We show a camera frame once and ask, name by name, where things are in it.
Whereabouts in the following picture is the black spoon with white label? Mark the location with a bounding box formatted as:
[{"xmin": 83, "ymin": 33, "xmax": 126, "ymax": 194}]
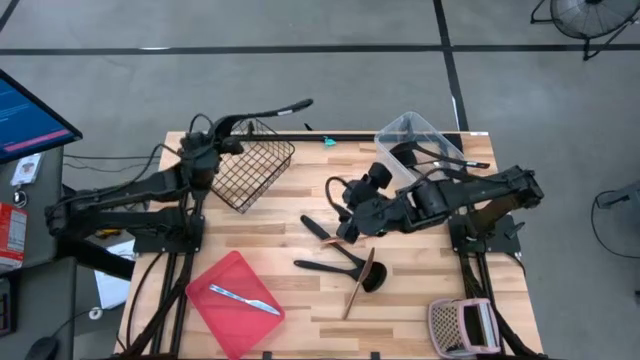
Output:
[{"xmin": 212, "ymin": 98, "xmax": 315, "ymax": 146}]

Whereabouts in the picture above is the black floor cable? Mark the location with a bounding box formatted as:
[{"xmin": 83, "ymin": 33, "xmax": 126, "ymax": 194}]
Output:
[{"xmin": 589, "ymin": 188, "xmax": 640, "ymax": 261}]

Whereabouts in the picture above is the red and white package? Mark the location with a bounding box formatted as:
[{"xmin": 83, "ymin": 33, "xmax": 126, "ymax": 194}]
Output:
[{"xmin": 0, "ymin": 201, "xmax": 29, "ymax": 272}]

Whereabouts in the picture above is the gray side desk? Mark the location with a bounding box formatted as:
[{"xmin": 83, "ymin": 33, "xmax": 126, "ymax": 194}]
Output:
[{"xmin": 0, "ymin": 144, "xmax": 79, "ymax": 360}]

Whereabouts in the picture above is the black table rail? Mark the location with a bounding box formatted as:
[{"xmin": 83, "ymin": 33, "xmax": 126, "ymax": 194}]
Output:
[{"xmin": 239, "ymin": 131, "xmax": 465, "ymax": 143}]

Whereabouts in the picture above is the black ladle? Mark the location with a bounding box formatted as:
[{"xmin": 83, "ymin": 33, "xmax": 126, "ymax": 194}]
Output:
[{"xmin": 293, "ymin": 258, "xmax": 389, "ymax": 295}]

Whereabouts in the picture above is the silver knife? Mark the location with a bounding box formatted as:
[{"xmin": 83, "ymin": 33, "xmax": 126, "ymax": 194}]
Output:
[{"xmin": 208, "ymin": 283, "xmax": 282, "ymax": 317}]

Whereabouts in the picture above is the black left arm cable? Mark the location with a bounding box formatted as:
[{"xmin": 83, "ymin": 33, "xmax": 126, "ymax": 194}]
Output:
[{"xmin": 187, "ymin": 112, "xmax": 217, "ymax": 137}]

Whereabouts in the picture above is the pink plastic bin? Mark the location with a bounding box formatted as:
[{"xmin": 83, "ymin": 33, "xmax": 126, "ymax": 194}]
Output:
[{"xmin": 184, "ymin": 249, "xmax": 287, "ymax": 360}]

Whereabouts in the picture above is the black computer mouse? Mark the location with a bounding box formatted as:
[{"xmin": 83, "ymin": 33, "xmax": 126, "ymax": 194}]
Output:
[{"xmin": 23, "ymin": 335, "xmax": 61, "ymax": 360}]

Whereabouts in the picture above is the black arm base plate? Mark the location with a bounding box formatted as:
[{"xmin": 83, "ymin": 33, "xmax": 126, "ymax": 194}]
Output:
[
  {"xmin": 131, "ymin": 213, "xmax": 206, "ymax": 255},
  {"xmin": 447, "ymin": 213, "xmax": 523, "ymax": 255}
]

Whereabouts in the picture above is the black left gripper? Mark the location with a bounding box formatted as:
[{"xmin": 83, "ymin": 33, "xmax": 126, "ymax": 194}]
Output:
[{"xmin": 180, "ymin": 119, "xmax": 246, "ymax": 181}]

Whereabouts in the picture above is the white paper sheet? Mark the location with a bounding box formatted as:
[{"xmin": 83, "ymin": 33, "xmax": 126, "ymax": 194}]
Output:
[{"xmin": 93, "ymin": 238, "xmax": 137, "ymax": 311}]

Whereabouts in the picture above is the black wire basket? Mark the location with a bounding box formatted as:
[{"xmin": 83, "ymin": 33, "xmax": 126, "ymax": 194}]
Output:
[{"xmin": 210, "ymin": 118, "xmax": 297, "ymax": 215}]

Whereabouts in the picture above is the pink perforated caddy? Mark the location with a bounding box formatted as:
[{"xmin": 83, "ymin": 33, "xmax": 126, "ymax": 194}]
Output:
[{"xmin": 427, "ymin": 297, "xmax": 503, "ymax": 360}]

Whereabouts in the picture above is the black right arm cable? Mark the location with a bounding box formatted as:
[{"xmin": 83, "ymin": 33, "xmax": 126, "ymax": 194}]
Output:
[{"xmin": 323, "ymin": 174, "xmax": 352, "ymax": 219}]

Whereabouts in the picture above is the white card with keys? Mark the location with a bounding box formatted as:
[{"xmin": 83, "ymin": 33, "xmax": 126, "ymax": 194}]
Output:
[{"xmin": 9, "ymin": 152, "xmax": 45, "ymax": 209}]

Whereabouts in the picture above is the clear plastic bin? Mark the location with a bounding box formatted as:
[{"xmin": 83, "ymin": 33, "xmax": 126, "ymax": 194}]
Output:
[{"xmin": 373, "ymin": 110, "xmax": 469, "ymax": 194}]

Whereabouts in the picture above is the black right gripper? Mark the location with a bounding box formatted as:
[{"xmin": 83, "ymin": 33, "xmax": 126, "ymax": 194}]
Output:
[{"xmin": 335, "ymin": 197, "xmax": 409, "ymax": 246}]

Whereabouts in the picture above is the black utensil with thick grip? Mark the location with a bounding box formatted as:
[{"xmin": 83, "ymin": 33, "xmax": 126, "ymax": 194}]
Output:
[{"xmin": 299, "ymin": 214, "xmax": 368, "ymax": 269}]

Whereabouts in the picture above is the black floor fan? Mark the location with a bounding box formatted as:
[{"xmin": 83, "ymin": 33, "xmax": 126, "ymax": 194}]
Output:
[{"xmin": 529, "ymin": 0, "xmax": 640, "ymax": 62}]

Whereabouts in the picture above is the computer monitor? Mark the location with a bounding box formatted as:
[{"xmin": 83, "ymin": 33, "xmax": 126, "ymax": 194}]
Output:
[{"xmin": 0, "ymin": 67, "xmax": 84, "ymax": 165}]

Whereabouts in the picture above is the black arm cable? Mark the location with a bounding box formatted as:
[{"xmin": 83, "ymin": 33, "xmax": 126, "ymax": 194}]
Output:
[
  {"xmin": 187, "ymin": 112, "xmax": 217, "ymax": 137},
  {"xmin": 323, "ymin": 174, "xmax": 352, "ymax": 219}
]

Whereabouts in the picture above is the black turner with metal shaft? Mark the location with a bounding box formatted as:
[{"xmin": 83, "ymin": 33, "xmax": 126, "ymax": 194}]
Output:
[{"xmin": 389, "ymin": 141, "xmax": 492, "ymax": 171}]

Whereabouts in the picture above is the black utensil with brown shaft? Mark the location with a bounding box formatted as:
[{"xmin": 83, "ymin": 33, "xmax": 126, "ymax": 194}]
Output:
[{"xmin": 341, "ymin": 246, "xmax": 377, "ymax": 322}]

